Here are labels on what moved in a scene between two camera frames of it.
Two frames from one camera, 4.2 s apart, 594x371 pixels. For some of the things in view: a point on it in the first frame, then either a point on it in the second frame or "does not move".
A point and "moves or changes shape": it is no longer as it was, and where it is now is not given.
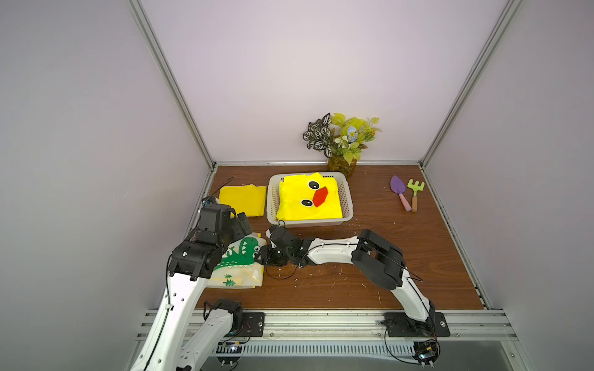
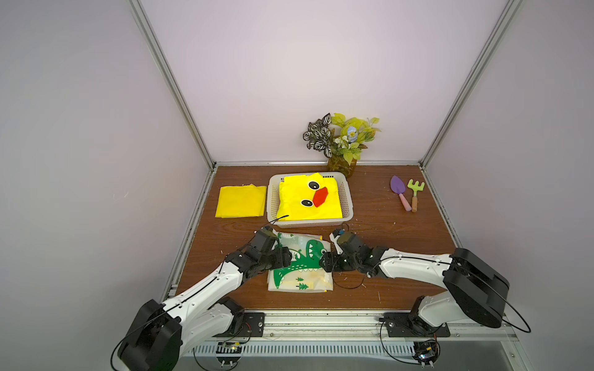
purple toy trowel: [398, 187] does not move
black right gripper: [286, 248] -> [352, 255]
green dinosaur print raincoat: [237, 268] moves or changes shape
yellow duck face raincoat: [310, 196] does not move
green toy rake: [415, 187] does not move
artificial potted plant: [341, 139] does not move
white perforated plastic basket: [273, 197] does not move
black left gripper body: [233, 232] -> [267, 262]
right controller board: [427, 352] does not move
